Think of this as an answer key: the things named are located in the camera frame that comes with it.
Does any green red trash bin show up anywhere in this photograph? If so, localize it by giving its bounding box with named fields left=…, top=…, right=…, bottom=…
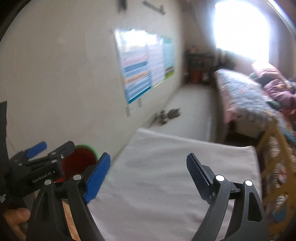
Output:
left=55, top=145, right=101, bottom=183

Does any person hand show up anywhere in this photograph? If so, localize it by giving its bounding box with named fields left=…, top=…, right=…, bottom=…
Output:
left=3, top=208, right=31, bottom=240

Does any white towel table cover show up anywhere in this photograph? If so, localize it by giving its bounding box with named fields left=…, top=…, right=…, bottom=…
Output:
left=88, top=128, right=262, bottom=240

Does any blue plaid bed sheet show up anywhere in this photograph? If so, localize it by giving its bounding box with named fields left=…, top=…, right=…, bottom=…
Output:
left=214, top=69, right=277, bottom=124

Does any purple quilt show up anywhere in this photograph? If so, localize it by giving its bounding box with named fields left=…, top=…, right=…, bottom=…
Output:
left=256, top=67, right=295, bottom=109

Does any dark storage shelf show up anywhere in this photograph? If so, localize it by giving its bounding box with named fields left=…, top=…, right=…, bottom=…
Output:
left=185, top=52, right=215, bottom=84

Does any white wall socket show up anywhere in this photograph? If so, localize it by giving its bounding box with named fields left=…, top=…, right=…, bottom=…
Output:
left=126, top=104, right=136, bottom=117

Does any blue educational wall poster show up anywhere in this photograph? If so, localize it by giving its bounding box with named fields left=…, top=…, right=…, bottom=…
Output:
left=114, top=29, right=152, bottom=104

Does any green number wall poster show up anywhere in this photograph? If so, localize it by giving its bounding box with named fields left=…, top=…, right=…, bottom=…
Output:
left=163, top=37, right=175, bottom=79

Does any white educational wall poster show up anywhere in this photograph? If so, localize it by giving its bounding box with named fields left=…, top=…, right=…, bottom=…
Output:
left=147, top=34, right=165, bottom=87

